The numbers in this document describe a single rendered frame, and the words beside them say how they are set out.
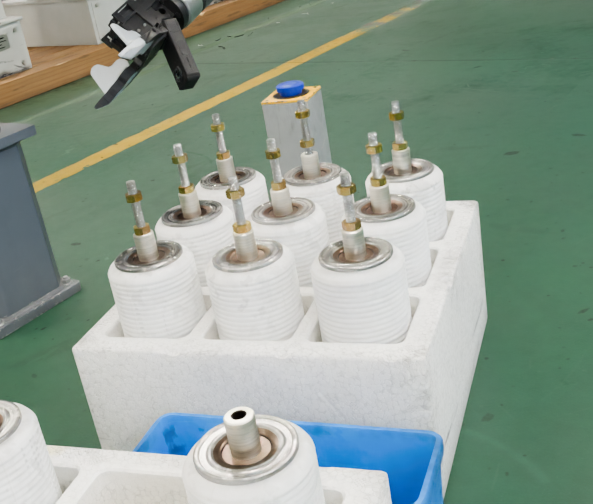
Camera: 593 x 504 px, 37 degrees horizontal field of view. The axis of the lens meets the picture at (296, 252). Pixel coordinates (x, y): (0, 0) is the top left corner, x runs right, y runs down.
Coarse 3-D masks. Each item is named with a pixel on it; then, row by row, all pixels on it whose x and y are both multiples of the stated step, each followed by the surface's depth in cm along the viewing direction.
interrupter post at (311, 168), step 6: (306, 156) 111; (312, 156) 111; (306, 162) 111; (312, 162) 111; (318, 162) 112; (306, 168) 112; (312, 168) 112; (318, 168) 112; (306, 174) 112; (312, 174) 112; (318, 174) 112
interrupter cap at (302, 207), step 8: (296, 200) 105; (304, 200) 105; (256, 208) 104; (264, 208) 104; (272, 208) 104; (296, 208) 103; (304, 208) 102; (312, 208) 102; (256, 216) 102; (264, 216) 102; (272, 216) 102; (280, 216) 102; (288, 216) 101; (296, 216) 100; (304, 216) 100; (264, 224) 100; (272, 224) 100; (280, 224) 100
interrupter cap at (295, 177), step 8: (296, 168) 116; (320, 168) 114; (328, 168) 114; (336, 168) 113; (288, 176) 113; (296, 176) 113; (320, 176) 112; (328, 176) 111; (336, 176) 111; (288, 184) 111; (296, 184) 110; (304, 184) 110; (312, 184) 110
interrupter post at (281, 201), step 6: (270, 192) 102; (276, 192) 101; (282, 192) 101; (288, 192) 102; (276, 198) 101; (282, 198) 101; (288, 198) 102; (276, 204) 102; (282, 204) 102; (288, 204) 102; (276, 210) 102; (282, 210) 102; (288, 210) 102
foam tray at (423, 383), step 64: (448, 256) 102; (448, 320) 94; (128, 384) 96; (192, 384) 93; (256, 384) 90; (320, 384) 88; (384, 384) 85; (448, 384) 94; (128, 448) 100; (448, 448) 94
